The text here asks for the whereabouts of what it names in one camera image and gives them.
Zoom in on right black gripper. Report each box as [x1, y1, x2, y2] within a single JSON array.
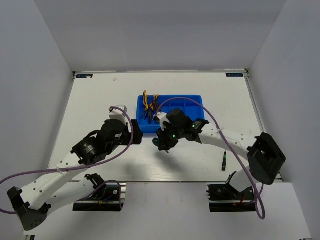
[[156, 123, 185, 152]]

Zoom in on yellow black needle-nose pliers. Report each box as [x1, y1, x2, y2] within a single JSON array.
[[148, 94, 159, 125]]

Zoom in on yellow black combination pliers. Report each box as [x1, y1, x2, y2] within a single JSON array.
[[141, 90, 151, 120]]

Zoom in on slim black green screwdriver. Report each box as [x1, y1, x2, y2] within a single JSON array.
[[221, 150, 227, 172]]

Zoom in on green stubby screwdriver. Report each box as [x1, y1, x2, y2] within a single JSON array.
[[152, 137, 159, 147]]

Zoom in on green hex key set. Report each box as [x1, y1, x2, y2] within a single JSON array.
[[151, 99, 161, 117]]

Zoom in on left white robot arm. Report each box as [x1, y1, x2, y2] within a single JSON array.
[[7, 118, 144, 231]]

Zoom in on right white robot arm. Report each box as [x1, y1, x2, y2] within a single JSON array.
[[155, 108, 286, 200]]

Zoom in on blue compartment tray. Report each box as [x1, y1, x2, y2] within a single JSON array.
[[136, 94, 207, 134]]

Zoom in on left blue corner label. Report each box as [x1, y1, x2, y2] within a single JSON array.
[[75, 74, 93, 79]]

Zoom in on blue corner label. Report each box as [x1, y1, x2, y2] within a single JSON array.
[[225, 72, 244, 78], [75, 74, 93, 79]]

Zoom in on right blue corner label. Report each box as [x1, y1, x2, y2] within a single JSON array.
[[225, 72, 244, 78]]

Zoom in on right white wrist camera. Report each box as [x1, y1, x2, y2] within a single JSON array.
[[154, 111, 170, 131]]

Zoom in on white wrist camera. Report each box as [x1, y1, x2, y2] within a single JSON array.
[[109, 105, 128, 125], [154, 111, 170, 131]]

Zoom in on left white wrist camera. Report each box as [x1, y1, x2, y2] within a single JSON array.
[[109, 105, 128, 125]]

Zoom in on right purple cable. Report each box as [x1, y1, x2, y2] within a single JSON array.
[[154, 96, 266, 221]]

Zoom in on purple cable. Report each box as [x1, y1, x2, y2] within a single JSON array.
[[0, 106, 137, 215], [154, 96, 266, 221]]

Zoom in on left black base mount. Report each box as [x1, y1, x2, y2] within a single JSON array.
[[72, 182, 126, 213]]

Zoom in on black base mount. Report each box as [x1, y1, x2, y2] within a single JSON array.
[[72, 182, 126, 213], [206, 184, 256, 213]]

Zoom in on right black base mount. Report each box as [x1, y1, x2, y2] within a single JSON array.
[[206, 184, 256, 213]]

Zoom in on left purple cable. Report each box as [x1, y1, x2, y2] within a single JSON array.
[[0, 106, 137, 215]]

